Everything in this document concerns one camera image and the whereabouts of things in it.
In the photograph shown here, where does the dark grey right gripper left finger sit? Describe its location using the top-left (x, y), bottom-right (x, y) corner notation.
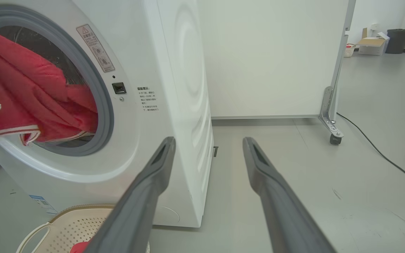
top-left (85, 136), bottom-right (176, 253)

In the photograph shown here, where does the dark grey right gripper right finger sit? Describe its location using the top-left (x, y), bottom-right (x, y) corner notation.
top-left (242, 137), bottom-right (336, 253)

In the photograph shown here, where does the cream perforated laundry basket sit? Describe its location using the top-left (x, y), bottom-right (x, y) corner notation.
top-left (15, 204), bottom-right (150, 253)

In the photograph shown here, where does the white front-load washing machine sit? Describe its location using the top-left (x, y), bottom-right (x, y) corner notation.
top-left (0, 0), bottom-right (214, 228)

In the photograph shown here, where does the open cardboard box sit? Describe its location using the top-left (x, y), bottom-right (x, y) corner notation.
top-left (356, 27), bottom-right (390, 56)

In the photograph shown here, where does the blue energy label sticker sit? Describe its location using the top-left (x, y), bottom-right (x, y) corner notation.
top-left (29, 194), bottom-right (58, 215)

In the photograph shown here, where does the grey warning sticker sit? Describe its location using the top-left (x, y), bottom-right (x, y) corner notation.
top-left (76, 24), bottom-right (115, 73)

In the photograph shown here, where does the perforated steel washer drum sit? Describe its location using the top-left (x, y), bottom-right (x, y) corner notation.
top-left (0, 25), bottom-right (83, 85)

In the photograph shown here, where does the dark grey trash bin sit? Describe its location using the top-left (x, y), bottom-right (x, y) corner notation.
top-left (385, 29), bottom-right (405, 54)

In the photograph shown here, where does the metal partition leg bracket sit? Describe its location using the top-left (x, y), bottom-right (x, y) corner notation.
top-left (319, 86), bottom-right (344, 138)

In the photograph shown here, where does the black floor cable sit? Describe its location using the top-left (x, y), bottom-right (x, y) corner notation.
top-left (336, 112), bottom-right (405, 191)

